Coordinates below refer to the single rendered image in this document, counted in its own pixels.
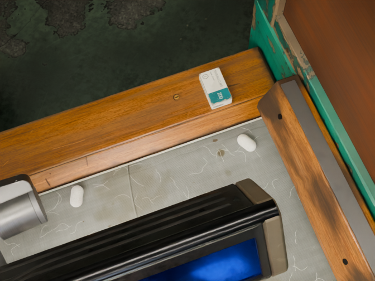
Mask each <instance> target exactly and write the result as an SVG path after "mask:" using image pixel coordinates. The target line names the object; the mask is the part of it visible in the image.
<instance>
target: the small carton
mask: <svg viewBox="0 0 375 281"><path fill-rule="evenodd" d="M199 80H200V83H201V85H202V87H203V90H204V93H205V95H206V97H207V100H208V102H209V104H210V107H211V109H212V110H213V109H216V108H219V107H221V106H224V105H227V104H230V103H232V96H231V94H230V91H229V89H228V87H227V84H226V82H225V80H224V78H223V75H222V73H221V71H220V68H219V67H218V68H216V69H212V70H209V71H206V72H203V73H201V74H199Z"/></svg>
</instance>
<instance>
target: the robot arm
mask: <svg viewBox="0 0 375 281"><path fill-rule="evenodd" d="M45 222H48V220H47V215H46V212H45V209H44V207H43V204H42V201H41V199H40V197H39V195H38V193H37V191H36V188H35V187H34V185H33V183H32V181H31V179H30V177H29V176H28V175H26V174H20V175H15V176H13V177H10V178H6V179H3V180H0V237H1V239H2V240H6V239H8V238H11V237H13V236H15V235H17V234H20V233H22V232H24V231H27V230H29V229H31V228H33V227H36V226H39V225H41V224H43V223H45ZM6 264H7V262H6V260H5V258H4V256H3V254H2V252H1V250H0V266H3V265H6Z"/></svg>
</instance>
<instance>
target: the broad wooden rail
mask: <svg viewBox="0 0 375 281"><path fill-rule="evenodd" d="M218 67H219V68H220V71H221V73H222V75H223V78H224V80H225V82H226V84H227V87H228V89H229V91H230V94H231V96H232V103H230V104H227V105H224V106H221V107H219V108H216V109H213V110H212V109H211V107H210V104H209V102H208V100H207V97H206V95H205V93H204V90H203V87H202V85H201V83H200V80H199V74H201V73H203V72H206V71H209V70H212V69H216V68H218ZM275 83H276V80H275V78H274V76H273V74H272V72H271V70H270V68H269V66H268V64H267V62H266V60H265V58H264V56H263V54H262V52H261V50H260V48H259V47H254V48H252V49H249V50H245V51H242V52H239V53H237V54H234V55H230V56H227V57H224V58H222V59H219V60H215V61H212V62H209V63H207V64H203V65H200V66H197V67H194V68H192V69H188V70H185V71H182V72H179V73H177V74H173V75H170V76H167V77H164V78H162V79H158V80H155V81H152V82H150V83H146V84H143V85H140V86H137V87H135V88H131V89H128V90H125V91H122V92H120V93H116V94H113V95H110V96H107V97H105V98H101V99H98V100H95V101H92V102H90V103H86V104H83V105H80V106H77V107H74V108H71V109H68V110H65V111H63V112H59V113H56V114H53V115H50V116H48V117H44V118H41V119H38V120H35V121H33V122H29V123H26V124H23V125H20V126H17V127H14V128H11V129H8V130H5V131H2V132H0V180H3V179H6V178H10V177H13V176H15V175H20V174H26V175H28V176H29V177H30V179H31V181H32V183H33V185H34V187H35V188H36V191H37V193H38V194H40V193H43V192H46V191H49V190H52V189H55V188H58V187H61V186H63V185H67V184H69V183H72V182H75V181H78V180H81V179H83V178H87V177H89V176H92V175H96V174H98V173H101V172H104V171H107V170H109V169H112V168H116V167H118V166H121V165H124V164H127V163H130V162H133V161H136V160H138V159H141V158H144V157H147V156H150V155H153V154H156V153H158V152H162V151H165V150H167V149H170V148H173V147H176V146H179V145H182V144H185V143H187V142H191V141H194V140H196V139H199V138H202V137H205V136H207V135H211V134H213V133H216V132H220V131H222V130H225V129H228V128H231V127H234V126H236V125H240V124H242V123H245V122H248V121H251V120H254V119H257V118H260V117H261V115H260V113H259V111H258V109H257V104H258V102H259V100H260V99H261V98H262V97H263V96H264V95H265V93H266V92H268V91H269V90H270V88H271V87H272V86H273V85H274V84H275Z"/></svg>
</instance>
